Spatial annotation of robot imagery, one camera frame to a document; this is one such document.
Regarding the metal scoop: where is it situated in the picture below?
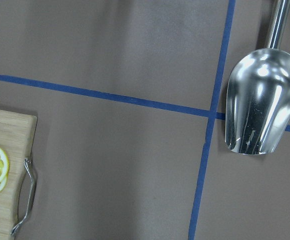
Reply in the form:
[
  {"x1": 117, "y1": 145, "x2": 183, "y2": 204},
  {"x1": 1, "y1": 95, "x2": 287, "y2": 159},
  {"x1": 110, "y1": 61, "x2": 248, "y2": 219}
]
[{"x1": 225, "y1": 0, "x2": 290, "y2": 155}]

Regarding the bamboo cutting board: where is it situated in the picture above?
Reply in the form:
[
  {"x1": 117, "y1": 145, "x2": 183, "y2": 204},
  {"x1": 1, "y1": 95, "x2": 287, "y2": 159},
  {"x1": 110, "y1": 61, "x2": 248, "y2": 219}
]
[{"x1": 0, "y1": 110, "x2": 37, "y2": 240}]

